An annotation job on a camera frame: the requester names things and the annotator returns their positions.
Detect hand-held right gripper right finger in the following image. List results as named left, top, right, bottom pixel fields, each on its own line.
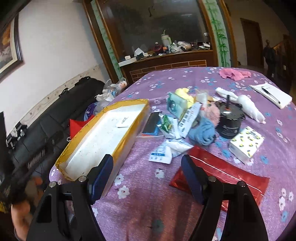
left=181, top=155, right=270, bottom=241

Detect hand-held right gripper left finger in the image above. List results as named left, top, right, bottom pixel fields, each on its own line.
left=26, top=154, right=114, bottom=241

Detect yellow soft cloth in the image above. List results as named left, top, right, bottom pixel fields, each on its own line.
left=175, top=88, right=195, bottom=105

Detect person's left hand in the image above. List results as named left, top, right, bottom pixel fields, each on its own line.
left=10, top=202, right=35, bottom=240

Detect red foil bag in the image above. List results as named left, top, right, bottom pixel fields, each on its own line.
left=169, top=146, right=270, bottom=212

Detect small white blue packet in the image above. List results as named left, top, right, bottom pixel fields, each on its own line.
left=148, top=139, right=173, bottom=164

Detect white foam box yellow tape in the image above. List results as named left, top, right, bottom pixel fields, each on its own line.
left=55, top=98, right=151, bottom=197

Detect blue yarn ball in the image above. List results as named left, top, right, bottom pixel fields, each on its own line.
left=188, top=116, right=216, bottom=146

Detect purple floral tablecloth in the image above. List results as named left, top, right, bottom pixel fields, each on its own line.
left=49, top=67, right=296, bottom=241

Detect red cloth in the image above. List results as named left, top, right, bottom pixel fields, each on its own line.
left=69, top=115, right=95, bottom=139

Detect green white packet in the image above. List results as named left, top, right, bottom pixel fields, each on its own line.
left=157, top=114, right=179, bottom=139

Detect white packet blue print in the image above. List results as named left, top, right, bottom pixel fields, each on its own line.
left=178, top=102, right=203, bottom=139

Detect white paper card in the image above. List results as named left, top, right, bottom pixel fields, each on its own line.
left=116, top=116, right=136, bottom=128

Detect white yellow-print tissue pack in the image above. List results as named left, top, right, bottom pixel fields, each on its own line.
left=228, top=126, right=265, bottom=164

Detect black cylindrical motor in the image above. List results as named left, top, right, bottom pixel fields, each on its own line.
left=216, top=95, right=245, bottom=139

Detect pink fluffy cloth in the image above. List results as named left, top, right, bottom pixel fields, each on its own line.
left=200, top=102, right=221, bottom=127

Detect teal wet wipe pack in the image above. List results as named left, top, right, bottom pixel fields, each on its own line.
left=167, top=92, right=188, bottom=118

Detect crumpled white plastic bag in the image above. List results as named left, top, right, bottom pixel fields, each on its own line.
left=95, top=93, right=116, bottom=109

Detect long black bag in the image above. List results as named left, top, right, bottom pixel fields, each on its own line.
left=7, top=76, right=105, bottom=176

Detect clear plastic packet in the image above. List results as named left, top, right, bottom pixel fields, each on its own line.
left=196, top=90, right=210, bottom=103

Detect white plush sock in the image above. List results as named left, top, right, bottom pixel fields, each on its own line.
left=237, top=95, right=266, bottom=124
left=216, top=87, right=238, bottom=102

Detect clear printed plastic bag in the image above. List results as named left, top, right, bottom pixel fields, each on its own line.
left=102, top=77, right=128, bottom=98

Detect black pen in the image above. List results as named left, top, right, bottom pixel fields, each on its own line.
left=261, top=86, right=281, bottom=105

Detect wooden glass cabinet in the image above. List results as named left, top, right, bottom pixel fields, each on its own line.
left=83, top=0, right=238, bottom=84

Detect white notebook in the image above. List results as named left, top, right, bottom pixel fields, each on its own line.
left=248, top=82, right=293, bottom=109

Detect flat white box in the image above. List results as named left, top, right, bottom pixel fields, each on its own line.
left=118, top=57, right=137, bottom=66

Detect tissue box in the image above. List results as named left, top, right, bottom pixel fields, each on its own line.
left=134, top=47, right=148, bottom=58

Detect white thermos bottle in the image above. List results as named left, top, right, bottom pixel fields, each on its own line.
left=161, top=30, right=172, bottom=47

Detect brown wooden door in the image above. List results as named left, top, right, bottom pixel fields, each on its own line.
left=240, top=18, right=264, bottom=69

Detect wooden stair railing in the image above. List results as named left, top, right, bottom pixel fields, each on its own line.
left=273, top=35, right=296, bottom=93

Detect framed wall picture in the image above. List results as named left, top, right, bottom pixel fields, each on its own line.
left=0, top=14, right=24, bottom=80

